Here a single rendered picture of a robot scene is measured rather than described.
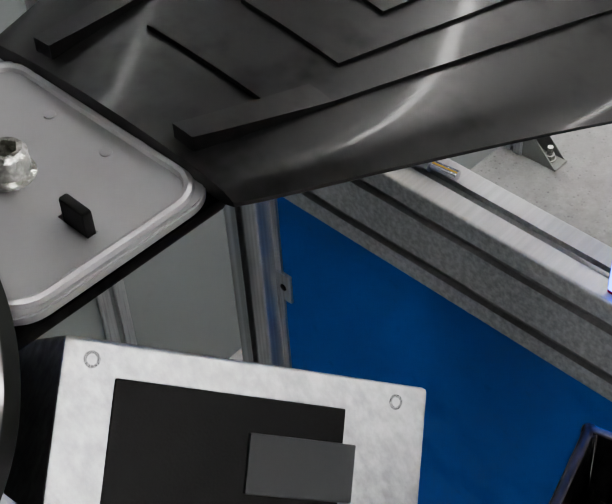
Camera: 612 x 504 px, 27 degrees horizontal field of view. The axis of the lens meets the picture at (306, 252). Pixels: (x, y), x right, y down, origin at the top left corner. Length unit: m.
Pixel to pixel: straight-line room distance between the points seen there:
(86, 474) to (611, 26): 0.22
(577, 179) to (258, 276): 1.19
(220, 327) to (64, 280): 1.43
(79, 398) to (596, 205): 1.71
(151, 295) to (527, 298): 0.87
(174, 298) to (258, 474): 1.18
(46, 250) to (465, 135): 0.11
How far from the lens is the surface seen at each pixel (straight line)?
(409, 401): 0.49
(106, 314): 1.54
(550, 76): 0.36
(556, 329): 0.78
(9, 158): 0.32
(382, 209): 0.83
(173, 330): 1.65
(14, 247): 0.31
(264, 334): 1.06
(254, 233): 0.97
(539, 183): 2.12
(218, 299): 1.69
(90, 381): 0.43
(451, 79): 0.35
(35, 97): 0.35
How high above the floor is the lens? 1.39
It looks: 44 degrees down
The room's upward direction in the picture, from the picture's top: 4 degrees counter-clockwise
